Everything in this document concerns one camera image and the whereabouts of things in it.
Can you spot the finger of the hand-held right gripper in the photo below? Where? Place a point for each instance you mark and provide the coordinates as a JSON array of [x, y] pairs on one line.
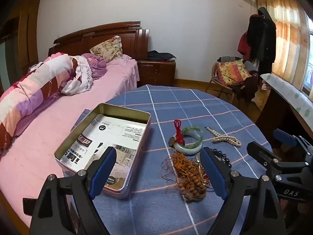
[[261, 153], [285, 137]]

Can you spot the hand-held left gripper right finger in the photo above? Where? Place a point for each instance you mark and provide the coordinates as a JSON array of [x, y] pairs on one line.
[[215, 171]]

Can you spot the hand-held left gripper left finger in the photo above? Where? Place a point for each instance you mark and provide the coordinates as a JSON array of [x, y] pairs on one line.
[[102, 171]]

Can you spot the thin silver bangle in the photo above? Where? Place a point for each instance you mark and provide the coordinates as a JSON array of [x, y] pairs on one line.
[[198, 160]]

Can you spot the pale jade bangle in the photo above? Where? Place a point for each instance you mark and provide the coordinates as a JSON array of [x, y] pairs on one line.
[[188, 149]]

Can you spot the green jade bangle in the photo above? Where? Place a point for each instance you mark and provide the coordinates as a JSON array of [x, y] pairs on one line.
[[195, 130]]

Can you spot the red tassel bronze pendant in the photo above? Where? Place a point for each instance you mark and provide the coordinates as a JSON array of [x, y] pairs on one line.
[[179, 132]]

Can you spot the rectangular metal tin box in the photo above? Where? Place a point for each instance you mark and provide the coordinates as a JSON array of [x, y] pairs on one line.
[[122, 112]]

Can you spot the dark wooden desk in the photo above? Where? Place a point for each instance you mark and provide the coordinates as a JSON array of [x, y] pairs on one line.
[[276, 112]]

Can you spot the printed paper liner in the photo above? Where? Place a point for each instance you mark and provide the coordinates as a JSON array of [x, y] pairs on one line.
[[122, 137]]

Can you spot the white leaf-print desk cover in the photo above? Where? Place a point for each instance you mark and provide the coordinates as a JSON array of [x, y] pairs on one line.
[[288, 91]]

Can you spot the dark clothes pile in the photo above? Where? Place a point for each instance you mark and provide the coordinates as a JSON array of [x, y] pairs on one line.
[[248, 88]]

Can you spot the bed with pink sheet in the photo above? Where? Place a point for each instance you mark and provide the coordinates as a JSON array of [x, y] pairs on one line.
[[73, 117]]

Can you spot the blue checked tablecloth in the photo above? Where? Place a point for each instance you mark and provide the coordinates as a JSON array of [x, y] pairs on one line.
[[185, 102]]

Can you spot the yellow patterned cushion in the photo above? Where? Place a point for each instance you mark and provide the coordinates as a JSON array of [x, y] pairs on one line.
[[232, 72]]

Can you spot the rattan chair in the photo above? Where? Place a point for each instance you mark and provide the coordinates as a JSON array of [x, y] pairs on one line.
[[215, 83]]

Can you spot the yellow patterned curtain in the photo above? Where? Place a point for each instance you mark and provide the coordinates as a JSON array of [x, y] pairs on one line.
[[286, 41]]

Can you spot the red hanging jacket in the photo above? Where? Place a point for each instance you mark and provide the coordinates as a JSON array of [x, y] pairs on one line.
[[243, 46]]

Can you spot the black hanging coat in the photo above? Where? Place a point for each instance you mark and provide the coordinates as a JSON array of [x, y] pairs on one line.
[[262, 36]]

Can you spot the purple blanket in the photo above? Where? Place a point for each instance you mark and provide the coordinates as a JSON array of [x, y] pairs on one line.
[[97, 64]]

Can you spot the pink striped quilt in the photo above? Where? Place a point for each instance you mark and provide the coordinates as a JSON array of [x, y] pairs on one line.
[[36, 83]]

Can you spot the wooden nightstand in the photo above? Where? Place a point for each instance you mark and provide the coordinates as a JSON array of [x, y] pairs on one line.
[[156, 72]]

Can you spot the floral pillow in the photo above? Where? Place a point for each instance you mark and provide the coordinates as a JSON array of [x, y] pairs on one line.
[[108, 49]]

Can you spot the dark folded clothes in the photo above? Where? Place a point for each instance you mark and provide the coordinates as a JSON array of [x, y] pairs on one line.
[[160, 55]]

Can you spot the wooden bed headboard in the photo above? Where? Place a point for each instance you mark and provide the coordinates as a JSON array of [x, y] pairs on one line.
[[97, 35]]

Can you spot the wooden wardrobe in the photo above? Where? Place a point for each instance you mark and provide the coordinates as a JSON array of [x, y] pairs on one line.
[[27, 34]]

